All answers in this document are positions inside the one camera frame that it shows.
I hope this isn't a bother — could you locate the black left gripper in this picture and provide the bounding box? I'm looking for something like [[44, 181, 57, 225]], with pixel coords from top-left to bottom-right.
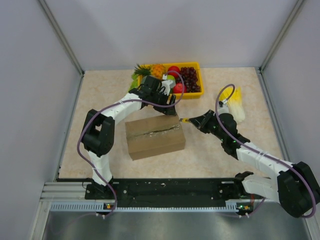
[[150, 88, 176, 116]]

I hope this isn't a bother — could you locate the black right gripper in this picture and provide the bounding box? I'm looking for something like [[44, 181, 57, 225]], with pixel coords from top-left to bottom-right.
[[190, 109, 226, 142]]

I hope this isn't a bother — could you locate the yellow utility knife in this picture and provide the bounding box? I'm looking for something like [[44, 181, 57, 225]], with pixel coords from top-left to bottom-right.
[[179, 118, 190, 123]]

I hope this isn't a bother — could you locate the brown cardboard express box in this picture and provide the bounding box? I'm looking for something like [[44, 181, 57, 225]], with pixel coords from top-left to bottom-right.
[[125, 115, 186, 161]]

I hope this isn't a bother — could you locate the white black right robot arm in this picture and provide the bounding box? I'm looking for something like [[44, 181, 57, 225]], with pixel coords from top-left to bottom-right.
[[188, 110, 320, 218]]

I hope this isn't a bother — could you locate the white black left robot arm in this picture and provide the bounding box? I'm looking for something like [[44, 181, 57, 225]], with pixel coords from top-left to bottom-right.
[[76, 75, 177, 199]]

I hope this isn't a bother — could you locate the red apple front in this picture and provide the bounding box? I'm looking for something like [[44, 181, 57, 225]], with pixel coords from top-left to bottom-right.
[[172, 83, 187, 94]]

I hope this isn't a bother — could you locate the red apple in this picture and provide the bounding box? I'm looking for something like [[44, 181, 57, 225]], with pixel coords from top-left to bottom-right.
[[167, 65, 180, 78], [172, 83, 187, 94]]

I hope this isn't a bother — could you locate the light green apple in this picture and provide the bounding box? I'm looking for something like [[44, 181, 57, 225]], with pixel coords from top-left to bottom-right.
[[166, 74, 176, 82]]

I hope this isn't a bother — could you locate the yellow napa cabbage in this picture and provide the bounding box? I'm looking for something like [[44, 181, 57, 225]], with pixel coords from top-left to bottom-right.
[[219, 86, 246, 123]]

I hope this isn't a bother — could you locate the purple grape bunch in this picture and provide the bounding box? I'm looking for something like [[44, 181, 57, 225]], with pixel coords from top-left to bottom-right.
[[175, 67, 201, 93]]

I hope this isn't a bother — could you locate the green cantaloupe melon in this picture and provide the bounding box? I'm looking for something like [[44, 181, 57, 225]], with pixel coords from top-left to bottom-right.
[[140, 76, 147, 84]]

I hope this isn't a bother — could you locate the red apple rear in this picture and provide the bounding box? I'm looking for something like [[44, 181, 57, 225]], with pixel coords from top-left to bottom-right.
[[167, 65, 180, 78]]

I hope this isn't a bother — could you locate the pineapple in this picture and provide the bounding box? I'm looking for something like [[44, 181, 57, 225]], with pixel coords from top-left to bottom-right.
[[134, 64, 166, 79]]

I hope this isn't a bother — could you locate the green white leek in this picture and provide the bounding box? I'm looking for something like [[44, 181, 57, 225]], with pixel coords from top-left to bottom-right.
[[128, 73, 139, 92]]

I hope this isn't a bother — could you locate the yellow plastic fruit tray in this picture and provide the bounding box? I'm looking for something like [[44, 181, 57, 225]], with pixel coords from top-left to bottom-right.
[[134, 62, 204, 99]]

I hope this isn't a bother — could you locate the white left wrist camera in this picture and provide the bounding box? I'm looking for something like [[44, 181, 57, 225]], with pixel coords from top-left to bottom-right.
[[161, 74, 176, 95]]

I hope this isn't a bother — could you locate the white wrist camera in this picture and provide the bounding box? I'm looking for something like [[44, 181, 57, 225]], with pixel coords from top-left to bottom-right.
[[161, 74, 176, 95], [216, 100, 230, 115]]

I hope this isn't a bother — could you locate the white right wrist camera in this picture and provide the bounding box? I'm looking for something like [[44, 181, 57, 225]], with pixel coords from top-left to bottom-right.
[[216, 100, 230, 115]]

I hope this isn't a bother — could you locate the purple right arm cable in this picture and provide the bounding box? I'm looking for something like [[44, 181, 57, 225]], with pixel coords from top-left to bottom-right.
[[215, 84, 317, 219]]

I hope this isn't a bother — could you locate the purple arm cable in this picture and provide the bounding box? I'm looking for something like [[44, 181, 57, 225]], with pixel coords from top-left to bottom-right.
[[215, 84, 317, 219], [76, 70, 185, 218]]

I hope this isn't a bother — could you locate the white slotted cable duct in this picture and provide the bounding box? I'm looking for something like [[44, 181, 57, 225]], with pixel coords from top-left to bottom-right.
[[49, 199, 253, 213]]

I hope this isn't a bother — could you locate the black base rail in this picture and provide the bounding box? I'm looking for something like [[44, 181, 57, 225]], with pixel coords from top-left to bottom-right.
[[85, 178, 253, 208]]

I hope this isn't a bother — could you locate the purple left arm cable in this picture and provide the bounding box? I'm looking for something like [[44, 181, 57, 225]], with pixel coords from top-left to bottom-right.
[[76, 70, 185, 218]]

